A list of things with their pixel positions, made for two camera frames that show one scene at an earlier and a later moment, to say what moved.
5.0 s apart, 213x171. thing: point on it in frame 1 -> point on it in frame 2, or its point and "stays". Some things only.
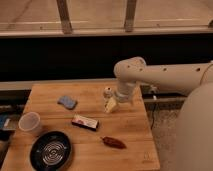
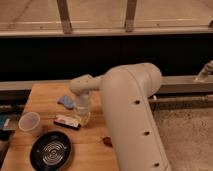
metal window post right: (130, 16) stays
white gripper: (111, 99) -> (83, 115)
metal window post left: (64, 7) stays
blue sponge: (67, 101) stays
